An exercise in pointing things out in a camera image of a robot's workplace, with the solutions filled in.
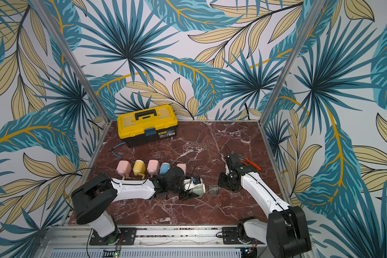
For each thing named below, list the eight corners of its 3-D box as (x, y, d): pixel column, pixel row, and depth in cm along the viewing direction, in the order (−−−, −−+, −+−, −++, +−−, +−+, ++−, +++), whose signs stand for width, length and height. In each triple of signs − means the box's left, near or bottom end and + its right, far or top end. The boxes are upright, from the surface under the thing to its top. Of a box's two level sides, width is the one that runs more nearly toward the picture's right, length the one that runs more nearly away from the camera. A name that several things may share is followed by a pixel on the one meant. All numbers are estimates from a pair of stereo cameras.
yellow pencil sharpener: (135, 180, 92) (132, 175, 86) (137, 165, 98) (134, 160, 92) (145, 179, 92) (142, 174, 87) (146, 164, 98) (143, 159, 93)
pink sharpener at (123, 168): (119, 178, 93) (114, 172, 88) (122, 166, 98) (118, 160, 92) (129, 178, 93) (125, 172, 88) (132, 166, 98) (128, 160, 92)
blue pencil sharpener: (161, 177, 94) (159, 171, 88) (162, 168, 98) (160, 162, 92) (170, 177, 94) (168, 171, 88) (170, 168, 98) (169, 162, 92)
